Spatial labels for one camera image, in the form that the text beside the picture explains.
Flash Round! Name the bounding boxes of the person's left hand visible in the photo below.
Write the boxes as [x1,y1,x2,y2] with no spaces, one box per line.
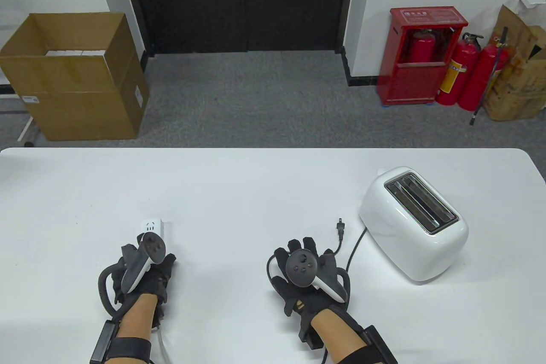
[112,244,177,307]

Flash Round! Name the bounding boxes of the person's right hand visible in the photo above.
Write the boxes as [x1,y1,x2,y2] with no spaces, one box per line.
[271,236,351,317]

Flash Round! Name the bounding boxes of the person's right forearm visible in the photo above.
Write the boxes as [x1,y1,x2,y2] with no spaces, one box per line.
[310,310,368,364]

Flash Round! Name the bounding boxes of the person's left forearm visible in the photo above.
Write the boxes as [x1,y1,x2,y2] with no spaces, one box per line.
[114,294,162,364]

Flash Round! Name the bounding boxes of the white grey controller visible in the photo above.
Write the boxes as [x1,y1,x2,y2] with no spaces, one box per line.
[285,250,348,303]
[121,232,166,294]

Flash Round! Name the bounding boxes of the white toaster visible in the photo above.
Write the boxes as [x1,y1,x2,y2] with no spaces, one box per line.
[358,166,469,283]

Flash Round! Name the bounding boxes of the large cardboard box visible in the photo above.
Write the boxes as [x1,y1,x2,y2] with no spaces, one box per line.
[0,13,150,141]

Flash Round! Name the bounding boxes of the red fire extinguisher cabinet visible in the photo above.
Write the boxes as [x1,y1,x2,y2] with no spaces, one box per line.
[376,7,469,107]

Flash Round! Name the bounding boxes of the red fire extinguisher yellow label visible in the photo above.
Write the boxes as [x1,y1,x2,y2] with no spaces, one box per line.
[435,33,485,107]

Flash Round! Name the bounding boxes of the white packing in box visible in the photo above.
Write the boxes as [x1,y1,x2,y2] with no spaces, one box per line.
[44,50,107,58]

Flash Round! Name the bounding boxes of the black double door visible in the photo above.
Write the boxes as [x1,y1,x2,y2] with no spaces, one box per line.
[117,0,360,55]

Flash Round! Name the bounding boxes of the brown paper bags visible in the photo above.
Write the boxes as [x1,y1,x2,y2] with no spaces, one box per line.
[483,4,546,122]

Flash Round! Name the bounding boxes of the black toaster cord with plug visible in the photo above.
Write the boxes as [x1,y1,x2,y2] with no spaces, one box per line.
[332,218,369,273]

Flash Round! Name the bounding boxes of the black glove cable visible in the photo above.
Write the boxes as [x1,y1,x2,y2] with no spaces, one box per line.
[98,258,128,323]
[266,253,283,281]

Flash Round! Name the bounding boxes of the black wrist camera with strap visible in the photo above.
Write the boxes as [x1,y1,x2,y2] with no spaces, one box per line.
[298,312,398,364]
[90,321,152,364]

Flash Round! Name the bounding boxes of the white metal stand frame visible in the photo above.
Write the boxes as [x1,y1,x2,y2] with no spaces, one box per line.
[0,82,40,146]

